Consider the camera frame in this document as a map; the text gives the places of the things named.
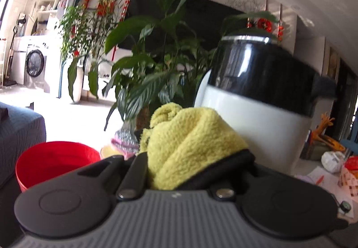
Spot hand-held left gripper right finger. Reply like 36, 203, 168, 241
210, 164, 277, 200

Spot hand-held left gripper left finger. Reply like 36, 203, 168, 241
76, 152, 149, 200

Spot yellow and black cleaning cloth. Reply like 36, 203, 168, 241
134, 103, 256, 191

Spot white container with black handle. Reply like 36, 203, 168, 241
194, 35, 337, 176

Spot yellow sponge pad pink rim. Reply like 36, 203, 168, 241
100, 145, 135, 160

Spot red plastic basin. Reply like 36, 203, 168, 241
15, 141, 101, 192

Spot white papers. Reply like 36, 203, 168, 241
295, 166, 347, 204

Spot peace lily in wicker basket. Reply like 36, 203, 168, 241
103, 0, 280, 132

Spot white plastic bag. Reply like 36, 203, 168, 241
321, 151, 346, 173

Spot orange deer figure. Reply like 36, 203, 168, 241
313, 113, 346, 152

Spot blue-grey sofa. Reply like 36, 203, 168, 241
0, 102, 47, 188

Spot pink plastic basket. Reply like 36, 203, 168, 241
338, 163, 358, 197

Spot red mesh bag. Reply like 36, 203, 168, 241
345, 155, 358, 171

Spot blue chair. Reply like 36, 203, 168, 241
340, 118, 358, 157

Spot tall plant in white vase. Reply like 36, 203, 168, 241
57, 4, 94, 103

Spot white washing machine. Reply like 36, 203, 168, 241
24, 41, 48, 88

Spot stick vacuum cleaner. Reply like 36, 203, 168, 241
2, 27, 18, 87

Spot black television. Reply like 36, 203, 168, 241
117, 0, 248, 62

